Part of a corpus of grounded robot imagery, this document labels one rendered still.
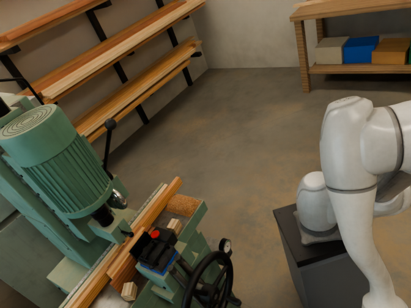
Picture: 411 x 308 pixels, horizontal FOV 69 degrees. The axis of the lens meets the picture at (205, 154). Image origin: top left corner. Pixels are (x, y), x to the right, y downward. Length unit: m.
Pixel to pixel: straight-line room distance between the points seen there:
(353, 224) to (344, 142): 0.18
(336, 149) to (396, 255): 1.50
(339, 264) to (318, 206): 0.29
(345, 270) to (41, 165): 1.19
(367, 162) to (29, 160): 0.79
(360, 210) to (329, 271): 0.73
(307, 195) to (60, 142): 0.85
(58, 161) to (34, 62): 2.57
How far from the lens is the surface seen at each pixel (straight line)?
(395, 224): 2.22
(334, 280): 1.47
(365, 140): 0.64
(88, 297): 1.18
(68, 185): 0.92
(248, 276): 2.05
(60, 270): 1.55
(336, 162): 0.65
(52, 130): 0.86
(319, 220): 1.25
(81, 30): 3.65
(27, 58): 3.38
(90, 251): 1.36
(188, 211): 1.21
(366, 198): 0.69
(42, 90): 2.91
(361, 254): 0.77
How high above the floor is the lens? 1.75
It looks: 35 degrees down
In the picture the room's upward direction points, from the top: 22 degrees counter-clockwise
